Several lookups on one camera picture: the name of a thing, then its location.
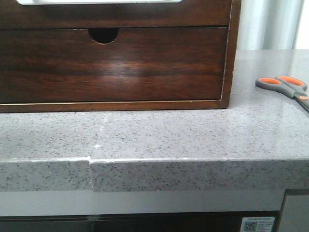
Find black appliance under counter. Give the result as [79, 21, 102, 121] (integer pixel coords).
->
[0, 211, 279, 232]

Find dark wooden drawer cabinet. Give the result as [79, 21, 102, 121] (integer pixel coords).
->
[0, 0, 241, 113]

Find dark wooden drawer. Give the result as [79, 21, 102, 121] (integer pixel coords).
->
[0, 0, 232, 29]
[0, 27, 227, 103]

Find grey orange scissors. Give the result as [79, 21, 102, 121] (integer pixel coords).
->
[255, 76, 309, 112]

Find white QR code label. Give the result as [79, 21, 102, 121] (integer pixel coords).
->
[240, 217, 275, 232]

